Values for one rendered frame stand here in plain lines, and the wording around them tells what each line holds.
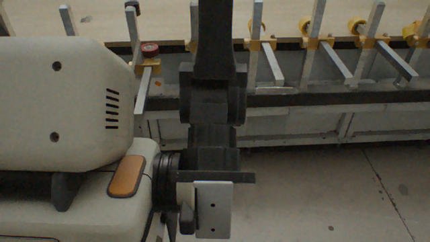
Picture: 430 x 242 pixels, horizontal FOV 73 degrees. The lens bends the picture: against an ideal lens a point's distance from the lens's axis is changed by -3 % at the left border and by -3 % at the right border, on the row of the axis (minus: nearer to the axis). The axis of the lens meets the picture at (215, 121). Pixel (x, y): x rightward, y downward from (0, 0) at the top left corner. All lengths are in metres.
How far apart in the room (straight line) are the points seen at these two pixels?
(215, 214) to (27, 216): 0.22
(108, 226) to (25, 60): 0.19
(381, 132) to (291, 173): 0.68
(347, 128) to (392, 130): 0.36
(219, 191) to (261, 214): 1.44
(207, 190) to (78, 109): 0.18
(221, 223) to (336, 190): 1.64
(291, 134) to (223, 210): 1.66
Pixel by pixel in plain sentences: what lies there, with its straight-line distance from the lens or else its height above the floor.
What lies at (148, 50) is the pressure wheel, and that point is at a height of 0.91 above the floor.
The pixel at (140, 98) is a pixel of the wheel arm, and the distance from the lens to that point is 1.15.
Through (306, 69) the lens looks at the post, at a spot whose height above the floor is 0.82.
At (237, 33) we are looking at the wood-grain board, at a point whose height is 0.90.
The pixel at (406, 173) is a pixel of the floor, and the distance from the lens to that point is 2.34.
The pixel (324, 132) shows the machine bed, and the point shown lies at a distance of 2.11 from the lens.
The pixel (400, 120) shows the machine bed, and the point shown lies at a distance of 2.30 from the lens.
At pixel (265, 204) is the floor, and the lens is 1.86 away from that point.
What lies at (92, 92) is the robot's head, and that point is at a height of 1.35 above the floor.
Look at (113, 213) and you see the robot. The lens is 0.36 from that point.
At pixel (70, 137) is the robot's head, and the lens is 0.33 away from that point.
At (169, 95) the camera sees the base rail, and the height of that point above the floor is 0.70.
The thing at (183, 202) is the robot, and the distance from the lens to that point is 0.40.
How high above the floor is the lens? 1.53
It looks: 41 degrees down
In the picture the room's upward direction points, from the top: straight up
